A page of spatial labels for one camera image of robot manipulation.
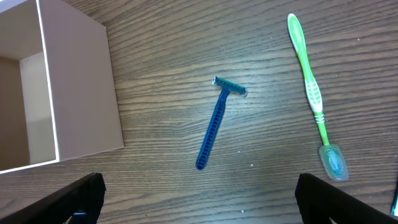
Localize pink open cardboard box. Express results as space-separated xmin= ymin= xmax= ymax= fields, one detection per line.
xmin=1 ymin=0 xmax=124 ymax=174

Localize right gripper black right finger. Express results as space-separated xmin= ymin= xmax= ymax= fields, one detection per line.
xmin=295 ymin=173 xmax=397 ymax=224

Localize green toothbrush with cap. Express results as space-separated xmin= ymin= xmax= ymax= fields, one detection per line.
xmin=287 ymin=13 xmax=349 ymax=181

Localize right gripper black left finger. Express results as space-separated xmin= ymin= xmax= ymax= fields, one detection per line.
xmin=1 ymin=172 xmax=106 ymax=224

